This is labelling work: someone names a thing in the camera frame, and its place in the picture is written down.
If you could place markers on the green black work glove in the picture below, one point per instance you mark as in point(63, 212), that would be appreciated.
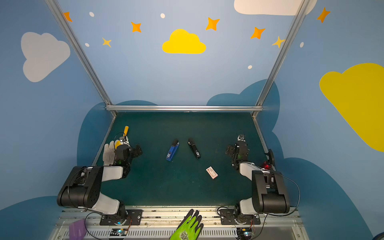
point(190, 227)

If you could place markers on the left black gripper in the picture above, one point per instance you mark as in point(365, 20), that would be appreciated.
point(135, 150)

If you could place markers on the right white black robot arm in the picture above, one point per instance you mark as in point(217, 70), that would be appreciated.
point(269, 192)

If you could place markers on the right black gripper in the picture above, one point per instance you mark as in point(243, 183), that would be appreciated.
point(231, 150)

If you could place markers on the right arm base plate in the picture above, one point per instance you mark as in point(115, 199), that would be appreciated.
point(228, 217)

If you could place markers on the red white staple box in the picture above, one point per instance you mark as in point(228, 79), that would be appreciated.
point(212, 172)

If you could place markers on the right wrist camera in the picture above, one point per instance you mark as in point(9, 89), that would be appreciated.
point(241, 138)

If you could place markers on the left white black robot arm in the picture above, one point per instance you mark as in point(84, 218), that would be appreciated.
point(82, 188)

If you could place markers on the white fabric glove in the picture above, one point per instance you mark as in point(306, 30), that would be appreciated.
point(109, 154)

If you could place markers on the aluminium frame crossbar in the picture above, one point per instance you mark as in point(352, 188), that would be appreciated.
point(142, 108)

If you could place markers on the yellow plastic scoop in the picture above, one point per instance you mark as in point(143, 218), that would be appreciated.
point(125, 133)

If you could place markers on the red emergency stop button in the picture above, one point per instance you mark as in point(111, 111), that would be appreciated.
point(266, 165)

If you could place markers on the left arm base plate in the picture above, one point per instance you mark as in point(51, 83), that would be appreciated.
point(132, 218)

